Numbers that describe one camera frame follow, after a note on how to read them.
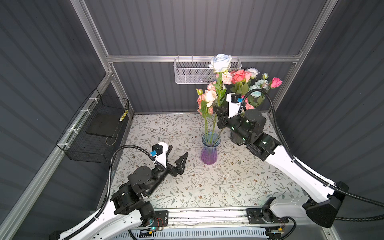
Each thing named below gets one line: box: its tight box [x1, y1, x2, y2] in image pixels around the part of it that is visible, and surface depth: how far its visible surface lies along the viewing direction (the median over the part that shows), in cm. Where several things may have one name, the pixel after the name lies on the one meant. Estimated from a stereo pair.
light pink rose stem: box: [243, 70, 252, 83], surface depth 80 cm
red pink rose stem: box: [230, 69, 249, 95], surface depth 79 cm
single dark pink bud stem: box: [265, 77, 283, 93], surface depth 78 cm
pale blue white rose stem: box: [208, 53, 232, 144], surface depth 51 cm
